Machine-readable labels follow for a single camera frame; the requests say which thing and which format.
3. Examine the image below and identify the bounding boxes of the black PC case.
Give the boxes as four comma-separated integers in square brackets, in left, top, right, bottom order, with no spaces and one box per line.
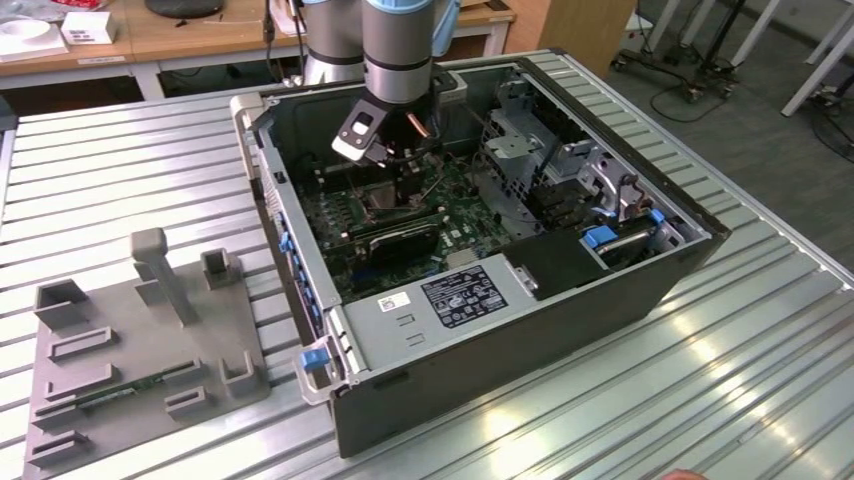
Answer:
[229,53,733,460]

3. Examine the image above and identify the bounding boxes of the green RAM stick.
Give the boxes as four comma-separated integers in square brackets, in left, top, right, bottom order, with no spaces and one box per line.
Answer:
[70,363,201,407]

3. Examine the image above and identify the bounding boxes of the blue disk carrier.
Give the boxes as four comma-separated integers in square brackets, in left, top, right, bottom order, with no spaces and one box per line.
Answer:
[577,225,619,257]

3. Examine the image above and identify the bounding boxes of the silver disk bay frame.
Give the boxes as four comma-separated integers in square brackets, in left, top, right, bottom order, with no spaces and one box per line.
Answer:
[496,77,709,274]

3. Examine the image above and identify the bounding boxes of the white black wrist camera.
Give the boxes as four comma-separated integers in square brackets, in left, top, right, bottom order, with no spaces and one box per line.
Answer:
[330,97,390,165]

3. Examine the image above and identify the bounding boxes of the grey power supply unit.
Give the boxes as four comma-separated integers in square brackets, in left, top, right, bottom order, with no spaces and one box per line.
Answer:
[326,251,540,375]

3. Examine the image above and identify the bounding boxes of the grey parts rack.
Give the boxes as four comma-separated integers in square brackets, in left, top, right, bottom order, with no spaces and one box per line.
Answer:
[22,227,274,476]

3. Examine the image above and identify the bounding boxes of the wooden desk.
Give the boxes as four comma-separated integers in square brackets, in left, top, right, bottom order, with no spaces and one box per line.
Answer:
[122,0,519,101]
[0,0,138,91]

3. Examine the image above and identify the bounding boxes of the CPU with silver top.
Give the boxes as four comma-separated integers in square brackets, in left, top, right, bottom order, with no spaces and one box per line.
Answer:
[364,183,401,211]

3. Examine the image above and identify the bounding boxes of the perforated metal drive cage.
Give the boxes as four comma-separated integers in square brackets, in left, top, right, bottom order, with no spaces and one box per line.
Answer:
[476,107,559,236]

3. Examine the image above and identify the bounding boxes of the black graphics card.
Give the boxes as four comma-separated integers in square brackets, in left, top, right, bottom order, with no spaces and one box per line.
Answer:
[364,223,442,267]

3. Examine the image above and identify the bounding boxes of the wooden cabinet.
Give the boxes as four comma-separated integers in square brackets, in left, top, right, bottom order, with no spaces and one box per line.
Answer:
[509,0,639,79]

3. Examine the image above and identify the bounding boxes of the CPU socket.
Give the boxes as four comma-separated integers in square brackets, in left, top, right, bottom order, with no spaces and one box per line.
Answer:
[345,175,432,224]

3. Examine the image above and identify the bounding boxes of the white cardboard box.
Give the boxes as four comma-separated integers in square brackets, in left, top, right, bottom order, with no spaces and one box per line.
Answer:
[58,10,120,46]

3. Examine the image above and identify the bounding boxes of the green motherboard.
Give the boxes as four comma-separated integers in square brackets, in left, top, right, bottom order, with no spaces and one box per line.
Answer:
[296,149,519,296]

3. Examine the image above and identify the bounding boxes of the black round base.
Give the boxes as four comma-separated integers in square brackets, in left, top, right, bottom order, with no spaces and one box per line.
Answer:
[142,0,224,18]

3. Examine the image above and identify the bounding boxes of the black wheeled stand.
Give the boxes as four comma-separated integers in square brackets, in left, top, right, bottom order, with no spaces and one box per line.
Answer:
[611,0,759,105]

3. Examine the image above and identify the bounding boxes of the white table frame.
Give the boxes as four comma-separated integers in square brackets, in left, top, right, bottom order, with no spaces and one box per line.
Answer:
[779,0,854,119]
[639,0,781,67]

